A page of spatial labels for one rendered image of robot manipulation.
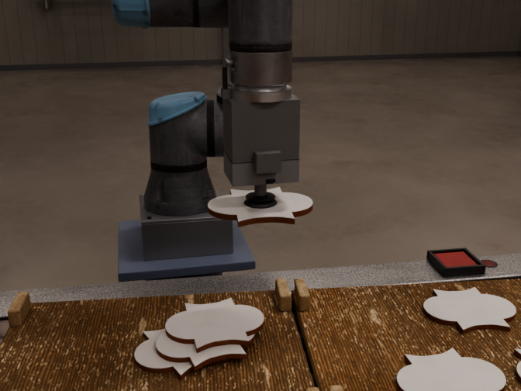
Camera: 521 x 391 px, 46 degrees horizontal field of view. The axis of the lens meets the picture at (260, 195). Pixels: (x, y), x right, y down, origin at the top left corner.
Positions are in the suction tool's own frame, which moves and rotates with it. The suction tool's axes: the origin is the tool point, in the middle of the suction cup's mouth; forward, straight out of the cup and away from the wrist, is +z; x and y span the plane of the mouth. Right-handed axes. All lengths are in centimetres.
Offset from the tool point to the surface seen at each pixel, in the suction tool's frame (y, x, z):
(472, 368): 24.0, -14.9, 17.6
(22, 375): -31.4, -2.6, 18.4
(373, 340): 14.8, -5.1, 18.4
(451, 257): 39.3, 17.4, 19.1
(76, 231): -47, 271, 112
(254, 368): -2.6, -7.8, 18.4
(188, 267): -6.1, 36.2, 25.1
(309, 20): 295, 928, 45
